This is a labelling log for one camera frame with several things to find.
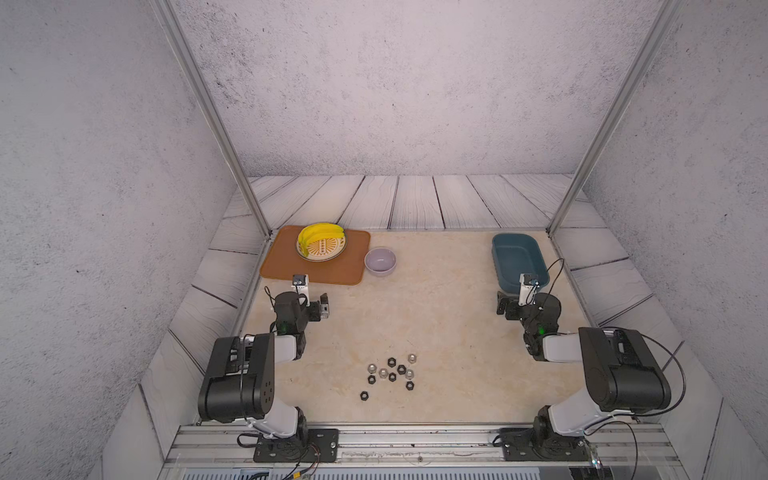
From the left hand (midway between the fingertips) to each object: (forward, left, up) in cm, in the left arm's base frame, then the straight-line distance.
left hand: (314, 293), depth 95 cm
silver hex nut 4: (-23, -29, -7) cm, 38 cm away
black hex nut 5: (-25, -18, -8) cm, 32 cm away
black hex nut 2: (-22, -26, -7) cm, 35 cm away
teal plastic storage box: (+20, -71, -7) cm, 75 cm away
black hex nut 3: (-24, -24, -7) cm, 34 cm away
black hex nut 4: (-26, -28, -7) cm, 39 cm away
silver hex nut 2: (-21, -18, -7) cm, 29 cm away
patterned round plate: (+24, +1, -6) cm, 24 cm away
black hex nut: (-20, -24, -7) cm, 32 cm away
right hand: (-1, -63, +1) cm, 63 cm away
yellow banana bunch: (+27, +3, 0) cm, 28 cm away
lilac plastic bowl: (+15, -20, -4) cm, 26 cm away
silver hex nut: (-19, -30, -7) cm, 36 cm away
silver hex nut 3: (-23, -21, -7) cm, 32 cm away
